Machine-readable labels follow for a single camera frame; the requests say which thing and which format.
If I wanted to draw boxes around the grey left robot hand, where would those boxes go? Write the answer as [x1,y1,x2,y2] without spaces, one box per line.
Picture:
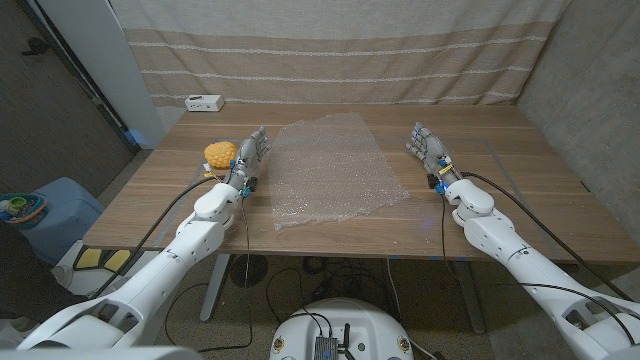
[226,126,272,188]

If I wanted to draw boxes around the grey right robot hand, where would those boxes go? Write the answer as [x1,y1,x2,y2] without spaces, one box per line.
[404,122,461,188]

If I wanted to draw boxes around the clear bubble wrap sheet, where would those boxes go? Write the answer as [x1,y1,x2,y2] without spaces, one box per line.
[266,112,411,232]

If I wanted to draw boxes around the yellow bumpy sponge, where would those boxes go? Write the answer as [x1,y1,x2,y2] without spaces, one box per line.
[203,141,238,170]

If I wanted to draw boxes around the white power strip box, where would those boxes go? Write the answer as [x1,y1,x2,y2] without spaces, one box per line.
[184,94,225,113]

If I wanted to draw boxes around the round black floor fan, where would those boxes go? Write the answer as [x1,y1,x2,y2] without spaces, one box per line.
[229,253,270,289]

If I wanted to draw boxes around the beige striped curtain backdrop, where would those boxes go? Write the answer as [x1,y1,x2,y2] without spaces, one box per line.
[108,0,571,109]

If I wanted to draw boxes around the white table leg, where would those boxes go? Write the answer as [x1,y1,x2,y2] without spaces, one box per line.
[199,253,232,322]

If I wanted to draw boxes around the grey table leg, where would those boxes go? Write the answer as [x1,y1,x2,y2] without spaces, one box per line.
[452,260,486,335]

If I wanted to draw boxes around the white base with yellow pads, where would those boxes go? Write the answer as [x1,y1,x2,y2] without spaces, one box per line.
[52,239,146,296]

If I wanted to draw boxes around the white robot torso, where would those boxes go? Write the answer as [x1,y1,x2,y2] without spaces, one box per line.
[269,297,415,360]

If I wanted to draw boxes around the blue plastic bin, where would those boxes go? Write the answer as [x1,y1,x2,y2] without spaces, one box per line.
[19,176,106,266]

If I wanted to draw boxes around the grey electronics module on torso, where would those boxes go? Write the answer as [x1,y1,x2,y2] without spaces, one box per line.
[313,335,340,360]

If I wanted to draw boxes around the colourful toy bowl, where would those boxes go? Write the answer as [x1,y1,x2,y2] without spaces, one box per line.
[0,192,49,224]

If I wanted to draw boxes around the person's dark trouser leg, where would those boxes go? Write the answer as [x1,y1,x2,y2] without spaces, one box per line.
[0,219,89,324]

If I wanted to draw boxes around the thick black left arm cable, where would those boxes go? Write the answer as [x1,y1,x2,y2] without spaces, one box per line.
[92,175,221,300]

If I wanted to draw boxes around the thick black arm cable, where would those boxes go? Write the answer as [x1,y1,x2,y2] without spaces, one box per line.
[459,170,635,302]
[92,175,221,300]

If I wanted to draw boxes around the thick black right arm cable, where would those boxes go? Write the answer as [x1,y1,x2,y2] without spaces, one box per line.
[459,170,635,302]

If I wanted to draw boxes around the tangled black floor cables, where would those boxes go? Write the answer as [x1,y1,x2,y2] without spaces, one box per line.
[264,255,401,324]

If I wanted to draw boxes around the white door frame pillar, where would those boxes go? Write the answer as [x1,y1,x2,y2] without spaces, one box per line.
[37,0,166,150]

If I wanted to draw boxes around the black door handle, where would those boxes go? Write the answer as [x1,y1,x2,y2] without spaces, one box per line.
[20,37,51,56]

